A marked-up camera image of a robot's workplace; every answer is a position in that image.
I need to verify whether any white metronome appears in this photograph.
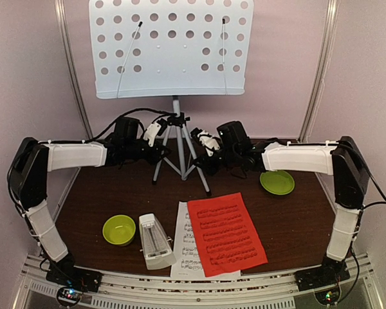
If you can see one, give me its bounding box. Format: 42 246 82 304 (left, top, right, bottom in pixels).
139 213 176 270

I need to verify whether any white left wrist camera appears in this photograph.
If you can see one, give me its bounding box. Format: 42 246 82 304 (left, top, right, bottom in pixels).
143 121 166 147

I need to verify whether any white sheet music page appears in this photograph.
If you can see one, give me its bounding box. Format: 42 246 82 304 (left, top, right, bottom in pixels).
170 201 241 281

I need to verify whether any red sheet music page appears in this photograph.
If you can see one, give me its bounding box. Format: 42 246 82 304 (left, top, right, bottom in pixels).
187 192 268 277

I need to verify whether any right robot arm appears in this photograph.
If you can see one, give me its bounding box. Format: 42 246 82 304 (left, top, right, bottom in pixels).
190 121 370 285

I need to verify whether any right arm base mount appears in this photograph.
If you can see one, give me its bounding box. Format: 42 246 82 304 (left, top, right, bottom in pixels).
295 256 350 292

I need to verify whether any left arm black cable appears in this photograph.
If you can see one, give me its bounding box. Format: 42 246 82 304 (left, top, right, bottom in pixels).
83 108 178 142

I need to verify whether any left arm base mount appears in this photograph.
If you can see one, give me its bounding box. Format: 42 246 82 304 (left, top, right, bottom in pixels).
46 252 103 292

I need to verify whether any left aluminium corner post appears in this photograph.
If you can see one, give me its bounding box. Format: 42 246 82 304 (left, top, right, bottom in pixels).
54 0 93 138

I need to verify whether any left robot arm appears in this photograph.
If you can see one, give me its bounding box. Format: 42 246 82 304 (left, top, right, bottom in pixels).
8 117 170 263

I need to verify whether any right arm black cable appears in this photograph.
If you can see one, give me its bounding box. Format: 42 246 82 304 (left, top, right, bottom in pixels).
339 143 386 290

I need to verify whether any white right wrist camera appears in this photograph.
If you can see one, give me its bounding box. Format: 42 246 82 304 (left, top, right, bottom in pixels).
190 128 220 157

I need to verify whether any white folding music stand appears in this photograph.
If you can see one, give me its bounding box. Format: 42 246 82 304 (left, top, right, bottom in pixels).
88 0 257 197

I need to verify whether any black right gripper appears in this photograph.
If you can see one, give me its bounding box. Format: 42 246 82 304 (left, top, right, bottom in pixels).
196 146 240 176

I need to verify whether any lime green bowl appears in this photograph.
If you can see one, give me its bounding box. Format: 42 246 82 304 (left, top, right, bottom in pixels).
102 214 136 247

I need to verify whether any lime green plate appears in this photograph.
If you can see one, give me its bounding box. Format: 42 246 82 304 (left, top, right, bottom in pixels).
260 171 295 196

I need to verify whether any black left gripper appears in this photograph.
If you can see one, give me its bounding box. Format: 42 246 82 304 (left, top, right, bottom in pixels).
124 139 169 165

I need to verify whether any aluminium front rail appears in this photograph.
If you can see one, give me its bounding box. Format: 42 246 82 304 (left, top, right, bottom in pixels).
11 254 386 308

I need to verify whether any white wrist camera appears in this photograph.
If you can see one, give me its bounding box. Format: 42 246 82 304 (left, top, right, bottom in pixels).
190 128 220 157
143 121 166 147

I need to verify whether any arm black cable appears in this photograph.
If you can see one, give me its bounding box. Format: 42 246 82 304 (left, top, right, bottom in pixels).
339 143 386 290
83 108 178 142

